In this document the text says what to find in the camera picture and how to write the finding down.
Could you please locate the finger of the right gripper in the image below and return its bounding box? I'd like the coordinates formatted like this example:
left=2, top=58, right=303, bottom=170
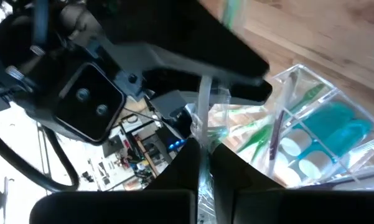
left=90, top=0, right=270, bottom=83
left=144, top=68, right=272, bottom=104

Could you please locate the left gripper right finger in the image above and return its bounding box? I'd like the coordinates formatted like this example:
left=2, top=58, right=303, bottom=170
left=210, top=143, right=284, bottom=224

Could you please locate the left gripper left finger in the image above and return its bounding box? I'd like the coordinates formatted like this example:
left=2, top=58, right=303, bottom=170
left=146, top=139, right=203, bottom=191

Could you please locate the purple toothbrush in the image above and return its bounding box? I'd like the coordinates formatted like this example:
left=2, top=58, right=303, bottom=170
left=267, top=72, right=289, bottom=177

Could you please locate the right wrist camera cable loop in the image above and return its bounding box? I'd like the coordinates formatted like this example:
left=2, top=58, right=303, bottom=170
left=0, top=123, right=81, bottom=193

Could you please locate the clear acrylic organizer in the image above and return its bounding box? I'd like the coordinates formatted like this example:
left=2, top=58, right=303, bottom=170
left=216, top=63, right=374, bottom=191

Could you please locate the blue mouthwash bottle white cap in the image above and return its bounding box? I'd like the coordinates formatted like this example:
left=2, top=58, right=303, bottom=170
left=281, top=101, right=357, bottom=157
left=275, top=166, right=303, bottom=189
left=298, top=119, right=374, bottom=180

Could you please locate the green toothbrush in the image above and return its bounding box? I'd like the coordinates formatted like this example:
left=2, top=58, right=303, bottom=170
left=189, top=0, right=246, bottom=224
left=250, top=123, right=276, bottom=164
left=236, top=82, right=327, bottom=163

